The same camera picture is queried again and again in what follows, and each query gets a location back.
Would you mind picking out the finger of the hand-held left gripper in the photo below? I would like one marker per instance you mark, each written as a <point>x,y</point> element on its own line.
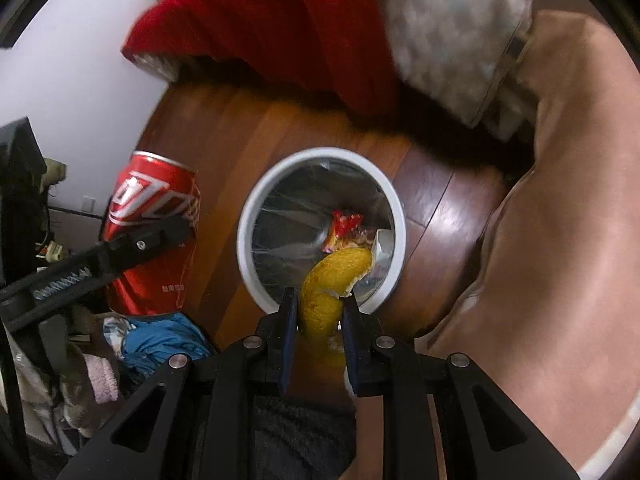
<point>140,246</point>

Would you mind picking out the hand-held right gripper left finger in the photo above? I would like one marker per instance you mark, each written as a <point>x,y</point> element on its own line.
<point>287,340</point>

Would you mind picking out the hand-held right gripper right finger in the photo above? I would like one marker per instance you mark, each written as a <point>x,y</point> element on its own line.
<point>350,347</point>

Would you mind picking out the banana peel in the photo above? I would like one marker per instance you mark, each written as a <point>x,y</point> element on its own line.
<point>320,300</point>

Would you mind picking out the red soda can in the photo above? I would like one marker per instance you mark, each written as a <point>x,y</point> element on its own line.
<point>150,185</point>

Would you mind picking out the orange snack packet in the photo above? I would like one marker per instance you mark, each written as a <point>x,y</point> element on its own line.
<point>345,227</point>

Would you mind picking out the white-rimmed trash bin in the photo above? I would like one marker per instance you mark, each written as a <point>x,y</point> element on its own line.
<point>320,152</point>

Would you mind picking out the blue cloth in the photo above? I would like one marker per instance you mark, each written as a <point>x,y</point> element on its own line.
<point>160,340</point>

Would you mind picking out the person's dark trousers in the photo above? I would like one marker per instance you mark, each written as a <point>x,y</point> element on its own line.
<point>300,440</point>

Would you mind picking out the plastic bin liner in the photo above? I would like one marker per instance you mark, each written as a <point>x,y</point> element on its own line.
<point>290,210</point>

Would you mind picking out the pink fluffy cloth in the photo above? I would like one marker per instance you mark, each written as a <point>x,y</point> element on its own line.
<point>102,375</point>

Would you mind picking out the beige sofa cushion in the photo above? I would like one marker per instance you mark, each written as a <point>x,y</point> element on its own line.
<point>550,210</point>

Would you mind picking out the red blanket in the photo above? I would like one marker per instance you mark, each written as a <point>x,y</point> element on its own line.
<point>275,25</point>

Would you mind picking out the bed with checkered sheet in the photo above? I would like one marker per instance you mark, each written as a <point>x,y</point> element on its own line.
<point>450,35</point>

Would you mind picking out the single white wall socket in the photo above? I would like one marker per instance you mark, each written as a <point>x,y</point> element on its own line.
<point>87,203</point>

